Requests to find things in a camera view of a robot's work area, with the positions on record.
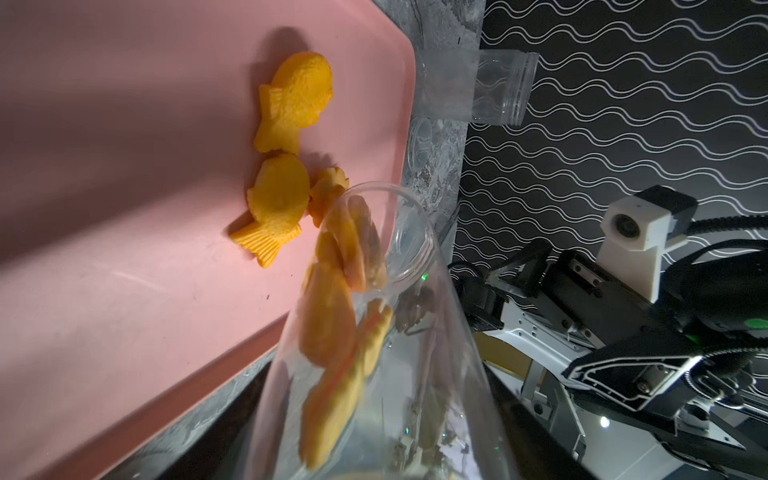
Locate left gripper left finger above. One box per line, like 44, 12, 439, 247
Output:
159, 361, 272, 479

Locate clear jar lid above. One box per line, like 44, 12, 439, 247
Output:
406, 116, 438, 176

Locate yellow cookie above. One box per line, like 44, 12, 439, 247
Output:
229, 153, 310, 268
307, 167, 350, 228
253, 51, 333, 155

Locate clear jar yellow cookies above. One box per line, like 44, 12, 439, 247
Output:
413, 49, 540, 126

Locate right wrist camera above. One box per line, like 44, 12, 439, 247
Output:
596, 185, 698, 303

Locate pink plastic tray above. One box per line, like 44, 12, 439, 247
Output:
1, 1, 413, 479

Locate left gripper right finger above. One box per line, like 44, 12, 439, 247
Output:
485, 366, 582, 480

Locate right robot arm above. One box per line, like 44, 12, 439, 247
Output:
456, 210, 767, 479

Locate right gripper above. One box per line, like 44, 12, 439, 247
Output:
454, 239, 701, 414

